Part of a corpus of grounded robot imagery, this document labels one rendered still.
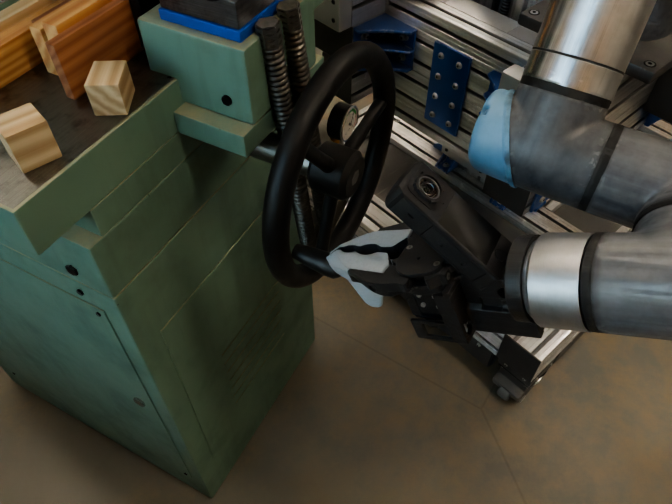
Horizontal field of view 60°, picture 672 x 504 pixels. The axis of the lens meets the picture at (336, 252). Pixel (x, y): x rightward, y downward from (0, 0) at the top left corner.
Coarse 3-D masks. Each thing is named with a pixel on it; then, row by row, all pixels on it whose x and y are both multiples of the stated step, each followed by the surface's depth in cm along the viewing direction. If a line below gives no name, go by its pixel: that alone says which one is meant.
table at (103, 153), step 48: (0, 96) 62; (48, 96) 62; (144, 96) 62; (0, 144) 57; (96, 144) 57; (144, 144) 63; (240, 144) 63; (0, 192) 52; (48, 192) 54; (96, 192) 59; (48, 240) 56
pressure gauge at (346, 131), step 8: (336, 104) 96; (344, 104) 96; (336, 112) 95; (344, 112) 95; (352, 112) 97; (328, 120) 96; (336, 120) 95; (344, 120) 94; (352, 120) 98; (328, 128) 96; (336, 128) 95; (344, 128) 96; (352, 128) 100; (336, 136) 97; (344, 136) 98
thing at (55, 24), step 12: (84, 0) 61; (96, 0) 61; (108, 0) 62; (60, 12) 59; (72, 12) 59; (84, 12) 60; (48, 24) 58; (60, 24) 58; (72, 24) 59; (48, 36) 59
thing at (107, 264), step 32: (192, 160) 72; (224, 160) 79; (160, 192) 69; (192, 192) 75; (128, 224) 65; (160, 224) 71; (32, 256) 71; (64, 256) 66; (96, 256) 63; (128, 256) 68; (96, 288) 68
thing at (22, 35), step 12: (60, 0) 67; (24, 24) 64; (0, 36) 62; (12, 36) 62; (24, 36) 63; (0, 48) 61; (12, 48) 62; (24, 48) 64; (36, 48) 65; (0, 60) 62; (12, 60) 63; (24, 60) 64; (36, 60) 65; (0, 72) 62; (12, 72) 63; (24, 72) 65; (0, 84) 62
